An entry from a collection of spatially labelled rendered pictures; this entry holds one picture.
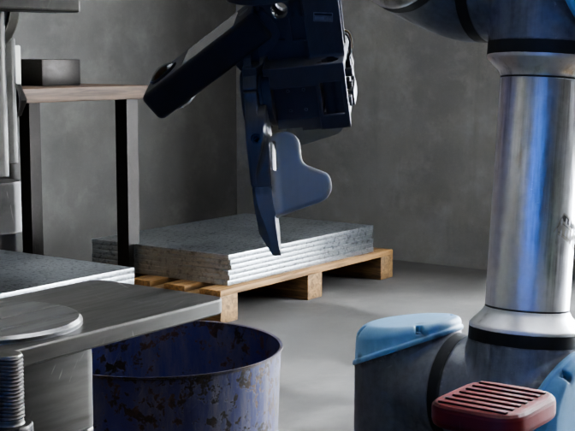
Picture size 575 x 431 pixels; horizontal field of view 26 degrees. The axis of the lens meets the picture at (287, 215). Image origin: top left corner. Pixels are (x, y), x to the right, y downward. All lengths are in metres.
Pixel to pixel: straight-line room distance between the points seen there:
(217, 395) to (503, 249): 0.79
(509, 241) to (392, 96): 4.63
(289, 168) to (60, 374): 0.23
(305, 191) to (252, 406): 1.10
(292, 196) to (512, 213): 0.38
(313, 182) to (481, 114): 4.73
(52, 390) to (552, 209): 0.59
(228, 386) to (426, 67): 3.96
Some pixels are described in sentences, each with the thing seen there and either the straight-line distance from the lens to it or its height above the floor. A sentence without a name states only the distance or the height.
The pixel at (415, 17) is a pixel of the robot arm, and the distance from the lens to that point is 1.32.
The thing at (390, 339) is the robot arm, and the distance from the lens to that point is 1.32.
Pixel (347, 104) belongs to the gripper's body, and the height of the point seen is 0.93.
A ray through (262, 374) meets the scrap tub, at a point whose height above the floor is 0.46.
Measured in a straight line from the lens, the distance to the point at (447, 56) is 5.73.
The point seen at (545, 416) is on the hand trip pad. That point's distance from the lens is 0.76.
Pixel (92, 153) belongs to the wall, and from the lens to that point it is 5.64.
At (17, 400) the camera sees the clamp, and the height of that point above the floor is 0.78.
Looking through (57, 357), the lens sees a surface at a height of 0.77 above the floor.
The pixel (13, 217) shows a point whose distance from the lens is 0.75.
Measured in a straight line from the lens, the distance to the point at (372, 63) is 5.93.
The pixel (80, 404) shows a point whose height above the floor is 0.72.
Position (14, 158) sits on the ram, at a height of 0.90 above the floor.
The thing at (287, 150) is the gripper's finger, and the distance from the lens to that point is 0.94.
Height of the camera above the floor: 0.96
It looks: 7 degrees down
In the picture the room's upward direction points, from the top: straight up
